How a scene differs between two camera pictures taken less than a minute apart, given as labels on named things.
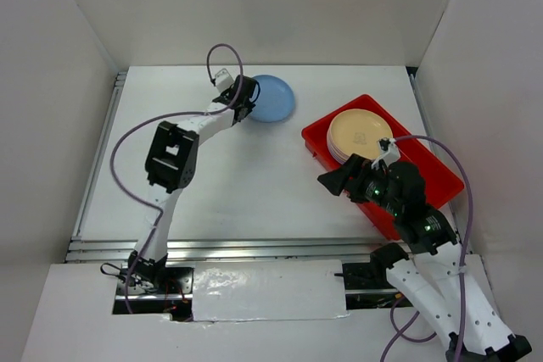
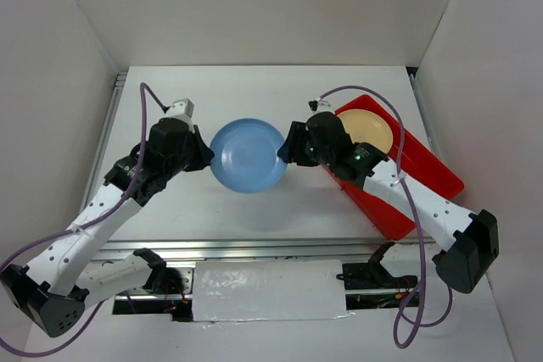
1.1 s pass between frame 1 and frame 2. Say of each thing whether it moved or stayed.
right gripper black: moved
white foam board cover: stayed
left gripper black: moved
